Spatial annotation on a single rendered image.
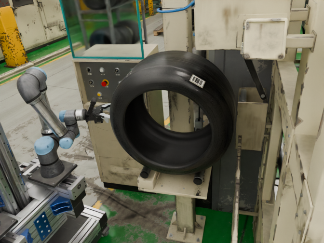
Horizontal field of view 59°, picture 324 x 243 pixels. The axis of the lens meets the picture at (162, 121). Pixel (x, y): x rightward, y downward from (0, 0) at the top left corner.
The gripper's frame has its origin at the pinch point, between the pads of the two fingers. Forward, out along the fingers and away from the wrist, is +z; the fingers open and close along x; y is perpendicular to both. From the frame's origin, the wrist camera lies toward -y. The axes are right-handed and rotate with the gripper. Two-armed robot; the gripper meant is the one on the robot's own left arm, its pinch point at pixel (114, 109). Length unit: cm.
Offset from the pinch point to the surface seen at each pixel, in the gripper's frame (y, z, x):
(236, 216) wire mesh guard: -5, 56, 84
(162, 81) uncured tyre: -43, 32, 44
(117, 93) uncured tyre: -35, 11, 37
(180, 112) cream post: -3.2, 40.1, 12.3
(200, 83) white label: -43, 47, 47
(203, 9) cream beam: -79, 45, 68
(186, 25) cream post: -52, 45, 7
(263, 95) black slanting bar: -22, 81, 28
